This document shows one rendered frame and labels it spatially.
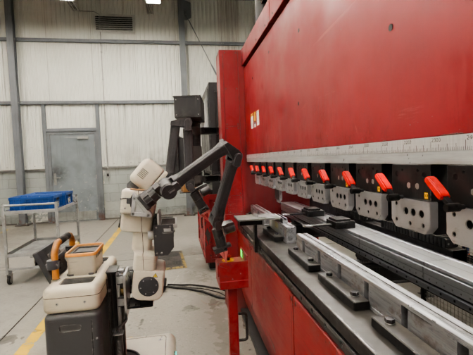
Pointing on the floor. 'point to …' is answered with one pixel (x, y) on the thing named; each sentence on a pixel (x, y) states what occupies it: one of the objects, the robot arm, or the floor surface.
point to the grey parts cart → (34, 234)
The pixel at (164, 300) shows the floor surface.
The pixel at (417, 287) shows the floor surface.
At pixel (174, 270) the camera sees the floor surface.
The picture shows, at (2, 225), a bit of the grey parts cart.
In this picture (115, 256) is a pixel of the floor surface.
